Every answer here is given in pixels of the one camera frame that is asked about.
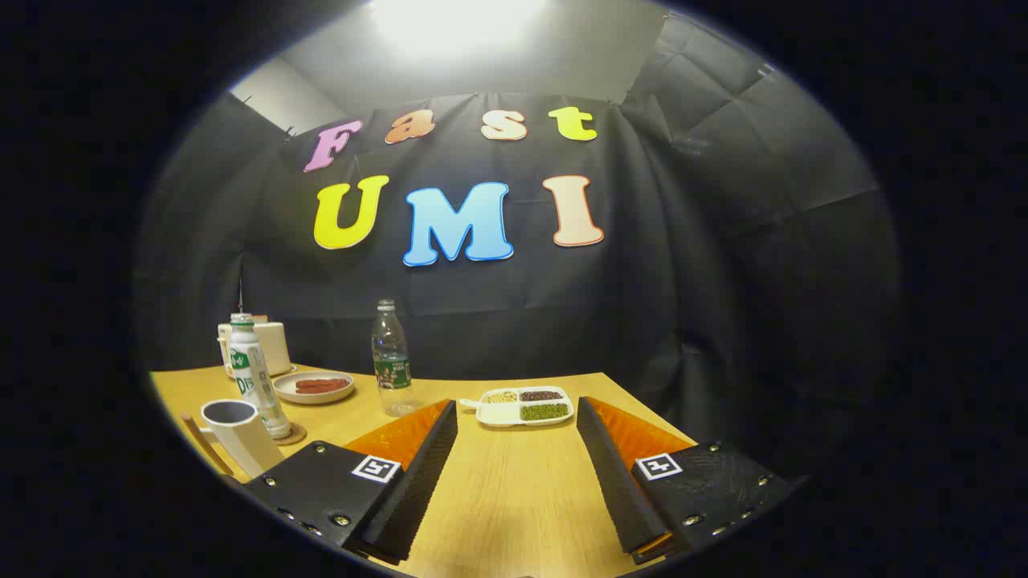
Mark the white toaster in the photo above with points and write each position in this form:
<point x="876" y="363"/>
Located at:
<point x="277" y="349"/>

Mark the black backdrop cloth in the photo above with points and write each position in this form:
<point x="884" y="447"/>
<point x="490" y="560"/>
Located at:
<point x="683" y="281"/>

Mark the wooden table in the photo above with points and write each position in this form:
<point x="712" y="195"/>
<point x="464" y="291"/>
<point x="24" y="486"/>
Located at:
<point x="514" y="482"/>

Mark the pile of green beans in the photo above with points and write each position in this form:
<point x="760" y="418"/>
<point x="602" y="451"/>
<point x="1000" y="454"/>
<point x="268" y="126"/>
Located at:
<point x="544" y="412"/>

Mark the round white plate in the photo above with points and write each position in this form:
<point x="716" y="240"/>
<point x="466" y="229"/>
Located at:
<point x="287" y="392"/>

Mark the white juice bottle green label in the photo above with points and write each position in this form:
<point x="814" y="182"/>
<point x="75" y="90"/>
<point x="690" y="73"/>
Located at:
<point x="257" y="377"/>

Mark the clear plastic water bottle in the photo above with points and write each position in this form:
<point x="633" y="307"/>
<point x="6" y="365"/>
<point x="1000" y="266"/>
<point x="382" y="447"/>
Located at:
<point x="392" y="361"/>

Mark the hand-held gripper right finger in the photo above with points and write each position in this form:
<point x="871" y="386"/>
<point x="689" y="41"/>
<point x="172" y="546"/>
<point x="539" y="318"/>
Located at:
<point x="618" y="482"/>

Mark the red meat slice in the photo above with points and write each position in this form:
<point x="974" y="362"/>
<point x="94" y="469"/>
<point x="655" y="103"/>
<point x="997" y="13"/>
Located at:
<point x="321" y="385"/>

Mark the white divided dish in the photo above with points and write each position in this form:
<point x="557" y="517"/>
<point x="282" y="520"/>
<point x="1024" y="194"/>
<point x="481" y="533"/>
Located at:
<point x="498" y="413"/>

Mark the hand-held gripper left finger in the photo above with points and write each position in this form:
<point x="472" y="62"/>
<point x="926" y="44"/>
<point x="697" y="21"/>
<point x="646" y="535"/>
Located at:
<point x="418" y="482"/>

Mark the pile of tan beans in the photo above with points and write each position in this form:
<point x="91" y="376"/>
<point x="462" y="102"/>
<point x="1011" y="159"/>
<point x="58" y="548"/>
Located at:
<point x="500" y="396"/>

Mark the round cork coaster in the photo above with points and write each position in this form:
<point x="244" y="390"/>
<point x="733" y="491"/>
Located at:
<point x="299" y="436"/>

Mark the pile of dark beans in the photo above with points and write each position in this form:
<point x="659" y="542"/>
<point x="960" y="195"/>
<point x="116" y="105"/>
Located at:
<point x="542" y="395"/>

